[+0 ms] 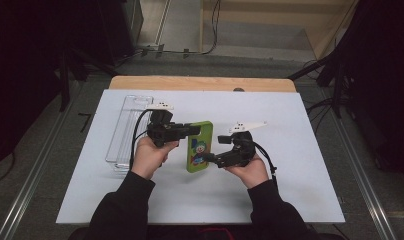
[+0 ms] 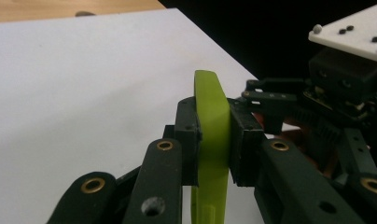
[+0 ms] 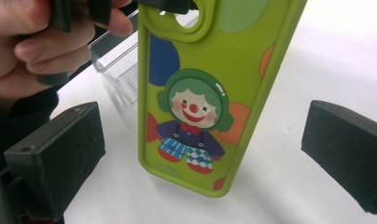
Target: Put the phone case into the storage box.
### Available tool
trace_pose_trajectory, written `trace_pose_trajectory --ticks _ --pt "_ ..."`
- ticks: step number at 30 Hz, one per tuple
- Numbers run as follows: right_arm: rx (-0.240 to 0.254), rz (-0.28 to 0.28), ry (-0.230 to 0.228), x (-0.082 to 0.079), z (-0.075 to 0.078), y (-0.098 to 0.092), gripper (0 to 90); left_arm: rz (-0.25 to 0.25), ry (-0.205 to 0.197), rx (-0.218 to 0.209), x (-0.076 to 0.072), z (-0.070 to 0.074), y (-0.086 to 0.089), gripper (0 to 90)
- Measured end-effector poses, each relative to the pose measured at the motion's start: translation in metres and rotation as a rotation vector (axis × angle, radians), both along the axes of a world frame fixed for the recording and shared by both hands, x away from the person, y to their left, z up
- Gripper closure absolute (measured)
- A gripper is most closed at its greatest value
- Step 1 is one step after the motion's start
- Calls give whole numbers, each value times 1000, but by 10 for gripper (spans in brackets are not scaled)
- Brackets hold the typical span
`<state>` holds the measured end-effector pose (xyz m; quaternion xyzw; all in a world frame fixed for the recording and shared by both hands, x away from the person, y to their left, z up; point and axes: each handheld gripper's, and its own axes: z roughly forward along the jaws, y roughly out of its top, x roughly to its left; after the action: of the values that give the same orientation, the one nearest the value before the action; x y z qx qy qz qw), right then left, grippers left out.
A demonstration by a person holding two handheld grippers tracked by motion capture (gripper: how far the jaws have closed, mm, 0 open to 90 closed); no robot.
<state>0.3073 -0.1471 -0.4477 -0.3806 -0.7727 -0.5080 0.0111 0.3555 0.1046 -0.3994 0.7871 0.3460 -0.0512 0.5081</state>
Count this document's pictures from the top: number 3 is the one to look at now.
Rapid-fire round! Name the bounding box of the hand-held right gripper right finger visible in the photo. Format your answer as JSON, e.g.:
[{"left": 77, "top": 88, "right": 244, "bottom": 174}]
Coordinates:
[{"left": 300, "top": 100, "right": 377, "bottom": 215}]

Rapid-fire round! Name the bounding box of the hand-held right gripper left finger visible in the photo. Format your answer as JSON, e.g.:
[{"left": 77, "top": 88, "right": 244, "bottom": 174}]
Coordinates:
[{"left": 3, "top": 101, "right": 106, "bottom": 222}]

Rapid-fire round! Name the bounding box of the clear plastic container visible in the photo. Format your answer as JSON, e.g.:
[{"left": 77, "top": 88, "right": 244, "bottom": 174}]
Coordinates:
[{"left": 88, "top": 8, "right": 200, "bottom": 105}]

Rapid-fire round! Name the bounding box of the green clown phone case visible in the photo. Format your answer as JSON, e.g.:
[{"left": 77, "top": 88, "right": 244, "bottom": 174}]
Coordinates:
[{"left": 137, "top": 0, "right": 308, "bottom": 199}]

